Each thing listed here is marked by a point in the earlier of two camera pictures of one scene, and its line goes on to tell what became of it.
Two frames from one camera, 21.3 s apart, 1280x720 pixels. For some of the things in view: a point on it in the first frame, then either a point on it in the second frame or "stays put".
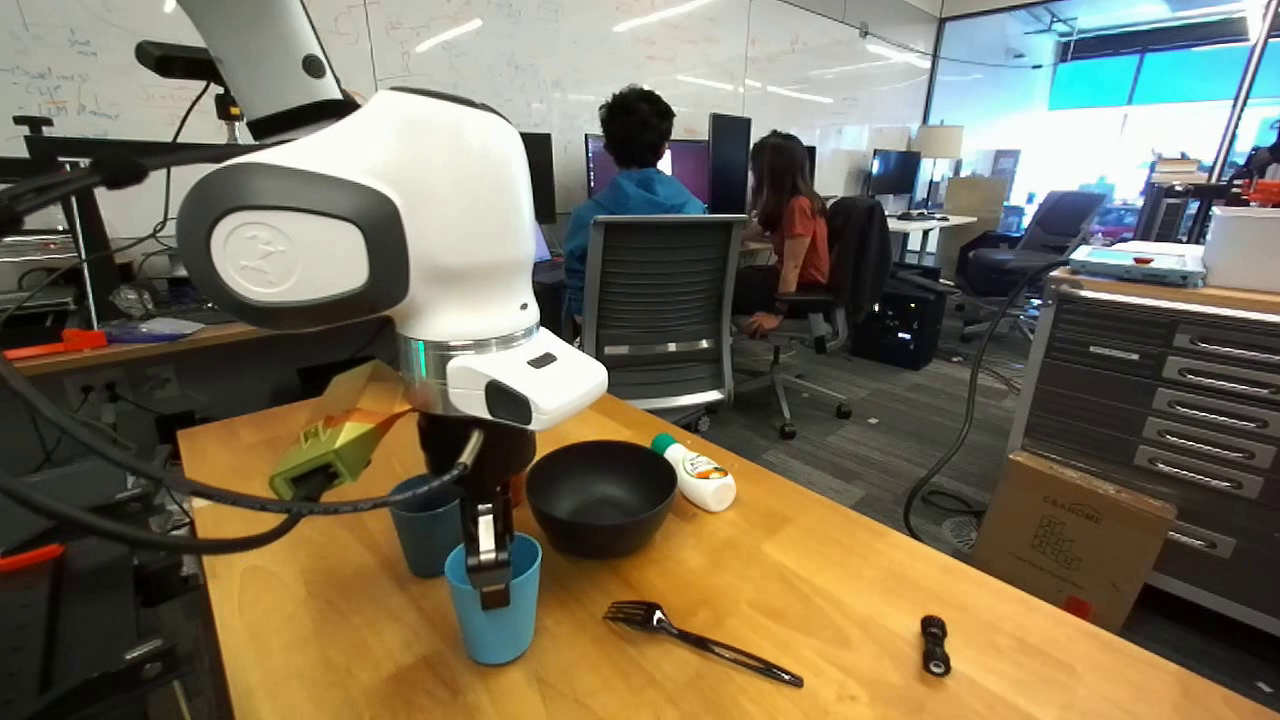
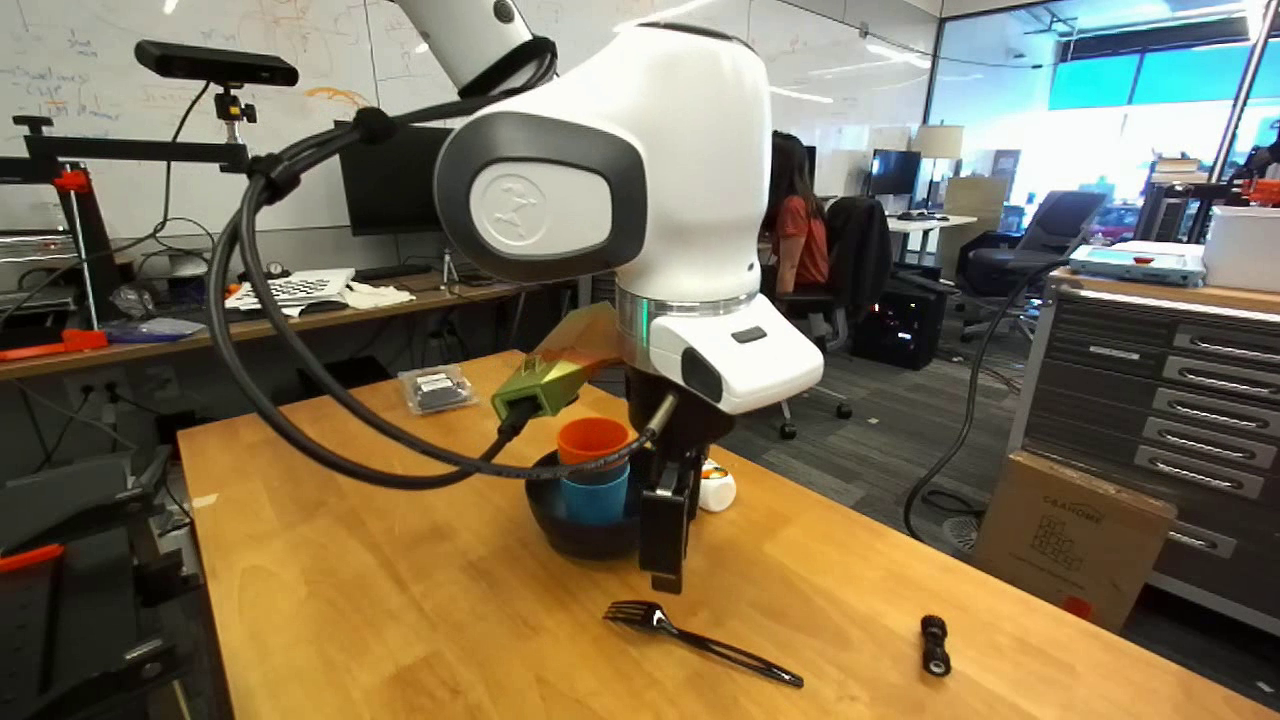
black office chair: x=1003 y=264 stays put
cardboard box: x=1075 y=542 stays put
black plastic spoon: x=656 y=619 stays put
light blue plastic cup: x=496 y=639 -> x=596 y=503
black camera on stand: x=180 y=60 stays put
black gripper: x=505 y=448 -> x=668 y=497
